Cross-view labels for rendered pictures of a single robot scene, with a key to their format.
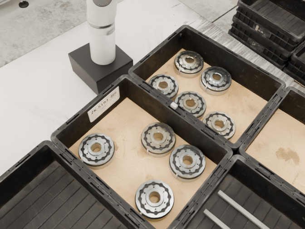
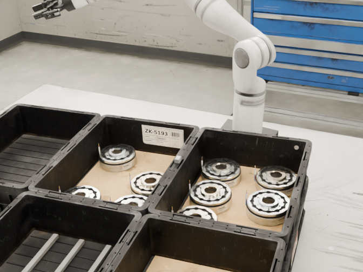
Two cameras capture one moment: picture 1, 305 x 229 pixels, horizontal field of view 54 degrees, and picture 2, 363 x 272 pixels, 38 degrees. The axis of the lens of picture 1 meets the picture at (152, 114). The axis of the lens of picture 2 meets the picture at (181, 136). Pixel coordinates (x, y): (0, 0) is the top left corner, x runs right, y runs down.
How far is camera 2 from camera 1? 111 cm
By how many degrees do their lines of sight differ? 57
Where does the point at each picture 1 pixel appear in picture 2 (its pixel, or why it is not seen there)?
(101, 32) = (236, 98)
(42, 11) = not seen: outside the picture
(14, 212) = (46, 143)
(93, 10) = (234, 68)
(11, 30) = not seen: hidden behind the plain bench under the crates
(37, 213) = (48, 153)
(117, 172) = (102, 178)
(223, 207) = (93, 256)
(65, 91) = not seen: hidden behind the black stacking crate
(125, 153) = (125, 176)
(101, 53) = (234, 124)
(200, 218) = (73, 242)
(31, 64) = (214, 122)
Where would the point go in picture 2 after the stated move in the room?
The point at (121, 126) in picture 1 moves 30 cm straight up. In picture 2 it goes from (155, 166) to (147, 64)
